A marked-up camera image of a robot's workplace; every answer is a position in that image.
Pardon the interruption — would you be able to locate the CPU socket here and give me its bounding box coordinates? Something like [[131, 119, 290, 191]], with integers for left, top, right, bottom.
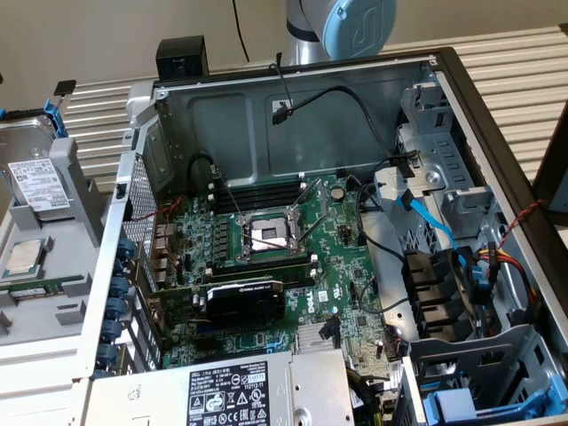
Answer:
[[234, 208, 308, 264]]

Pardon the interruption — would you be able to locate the black graphics card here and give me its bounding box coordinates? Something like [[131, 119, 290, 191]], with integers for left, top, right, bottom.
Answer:
[[146, 275, 286, 330]]

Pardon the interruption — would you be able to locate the open PC case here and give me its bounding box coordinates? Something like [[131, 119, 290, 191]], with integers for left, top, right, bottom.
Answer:
[[73, 46, 568, 426]]

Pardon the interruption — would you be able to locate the braided power cable bundle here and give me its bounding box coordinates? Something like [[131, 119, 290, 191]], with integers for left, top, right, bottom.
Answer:
[[346, 368, 397, 426]]

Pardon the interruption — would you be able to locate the twisted red black wire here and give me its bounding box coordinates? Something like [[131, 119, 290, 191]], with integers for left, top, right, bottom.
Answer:
[[499, 199, 548, 250]]

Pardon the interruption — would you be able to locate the green motherboard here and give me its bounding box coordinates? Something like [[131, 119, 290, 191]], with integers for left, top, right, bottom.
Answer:
[[150, 172, 403, 403]]

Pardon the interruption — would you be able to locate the blue SATA wire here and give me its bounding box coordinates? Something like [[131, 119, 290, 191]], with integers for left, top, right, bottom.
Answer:
[[393, 188, 490, 305]]

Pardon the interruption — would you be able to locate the blue disk carrier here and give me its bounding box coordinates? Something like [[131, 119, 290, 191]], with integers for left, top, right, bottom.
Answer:
[[423, 375, 568, 422]]

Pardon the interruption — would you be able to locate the green RAM stick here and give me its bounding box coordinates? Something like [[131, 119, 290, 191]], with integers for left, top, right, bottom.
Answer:
[[0, 274, 85, 298]]

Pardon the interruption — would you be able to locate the looped black cable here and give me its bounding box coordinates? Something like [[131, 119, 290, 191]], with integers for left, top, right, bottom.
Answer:
[[187, 153, 223, 196]]

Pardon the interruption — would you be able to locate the thin metal locking lever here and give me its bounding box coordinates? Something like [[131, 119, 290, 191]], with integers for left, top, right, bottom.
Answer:
[[296, 210, 332, 248], [211, 164, 245, 221]]

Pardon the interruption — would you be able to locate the grey parts rack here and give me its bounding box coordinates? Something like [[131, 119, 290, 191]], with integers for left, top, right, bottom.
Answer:
[[0, 137, 119, 351]]

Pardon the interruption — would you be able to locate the black box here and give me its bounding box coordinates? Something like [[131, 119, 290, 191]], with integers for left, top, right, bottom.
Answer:
[[155, 36, 209, 84]]

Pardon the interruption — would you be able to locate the grey power supply unit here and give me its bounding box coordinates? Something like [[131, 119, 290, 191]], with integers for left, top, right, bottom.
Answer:
[[88, 348, 356, 426]]

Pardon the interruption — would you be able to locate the black cable with connector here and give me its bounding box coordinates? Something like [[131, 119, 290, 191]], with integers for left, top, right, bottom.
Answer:
[[270, 84, 421, 178]]

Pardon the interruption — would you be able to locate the red yellow power wire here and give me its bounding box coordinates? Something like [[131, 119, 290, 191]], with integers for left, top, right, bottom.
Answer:
[[477, 241, 540, 312]]

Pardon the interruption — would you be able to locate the silver CPU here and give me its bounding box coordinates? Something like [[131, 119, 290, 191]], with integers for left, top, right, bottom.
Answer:
[[2, 237, 49, 282]]

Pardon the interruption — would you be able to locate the hard disk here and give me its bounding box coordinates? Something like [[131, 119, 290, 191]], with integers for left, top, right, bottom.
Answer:
[[0, 99, 76, 223]]

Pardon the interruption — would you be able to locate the dark brown panel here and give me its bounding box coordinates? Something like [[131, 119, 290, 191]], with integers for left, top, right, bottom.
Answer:
[[531, 100, 568, 232]]

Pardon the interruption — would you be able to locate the black power connector plug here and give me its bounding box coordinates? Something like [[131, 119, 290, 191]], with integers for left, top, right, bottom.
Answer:
[[296, 323, 343, 355]]

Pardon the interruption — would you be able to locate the black RAM slot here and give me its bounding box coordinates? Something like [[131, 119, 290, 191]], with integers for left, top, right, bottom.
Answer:
[[207, 253, 319, 275], [208, 265, 320, 288], [208, 184, 307, 213], [212, 173, 308, 199]]

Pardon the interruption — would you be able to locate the thin black fan cable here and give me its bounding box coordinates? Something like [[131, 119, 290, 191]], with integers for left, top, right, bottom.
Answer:
[[357, 274, 410, 314]]

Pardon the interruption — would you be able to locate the thin black hanging cable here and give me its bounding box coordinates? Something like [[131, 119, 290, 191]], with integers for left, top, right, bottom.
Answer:
[[232, 0, 250, 63]]

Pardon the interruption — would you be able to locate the white rack base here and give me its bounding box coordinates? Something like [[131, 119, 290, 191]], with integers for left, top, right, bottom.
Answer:
[[0, 330, 97, 426]]

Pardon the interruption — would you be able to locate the metal socket cover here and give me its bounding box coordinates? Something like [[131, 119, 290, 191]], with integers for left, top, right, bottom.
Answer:
[[288, 177, 330, 219]]

